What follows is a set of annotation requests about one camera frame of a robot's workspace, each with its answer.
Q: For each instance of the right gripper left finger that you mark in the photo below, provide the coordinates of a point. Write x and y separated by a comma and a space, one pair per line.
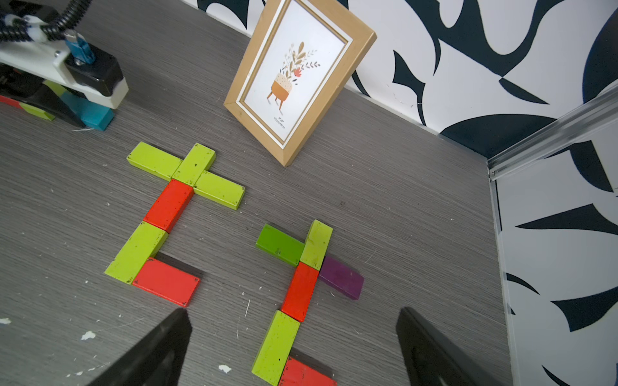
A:
157, 359

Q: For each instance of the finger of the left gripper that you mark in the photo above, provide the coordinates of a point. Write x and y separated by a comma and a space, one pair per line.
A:
24, 90

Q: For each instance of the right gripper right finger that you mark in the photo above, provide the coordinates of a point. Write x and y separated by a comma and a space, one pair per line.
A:
431, 358

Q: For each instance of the lime block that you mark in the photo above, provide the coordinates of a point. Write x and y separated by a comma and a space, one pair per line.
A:
143, 244
198, 160
154, 161
219, 190
43, 102
316, 245
272, 355

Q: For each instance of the red block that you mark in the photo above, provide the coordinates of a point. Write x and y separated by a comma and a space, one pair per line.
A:
300, 291
170, 205
167, 282
10, 102
296, 373

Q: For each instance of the purple block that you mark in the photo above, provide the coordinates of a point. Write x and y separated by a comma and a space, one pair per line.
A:
342, 278

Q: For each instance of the lime block top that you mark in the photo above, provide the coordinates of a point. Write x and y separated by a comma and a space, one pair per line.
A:
154, 161

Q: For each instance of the green block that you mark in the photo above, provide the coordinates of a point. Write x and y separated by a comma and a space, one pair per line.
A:
280, 245

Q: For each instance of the teal block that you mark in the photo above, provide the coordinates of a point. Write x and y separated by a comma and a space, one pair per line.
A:
92, 115

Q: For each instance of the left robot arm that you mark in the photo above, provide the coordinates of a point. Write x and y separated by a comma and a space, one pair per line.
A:
23, 21

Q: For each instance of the wooden picture frame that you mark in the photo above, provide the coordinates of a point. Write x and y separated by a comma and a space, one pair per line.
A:
299, 58

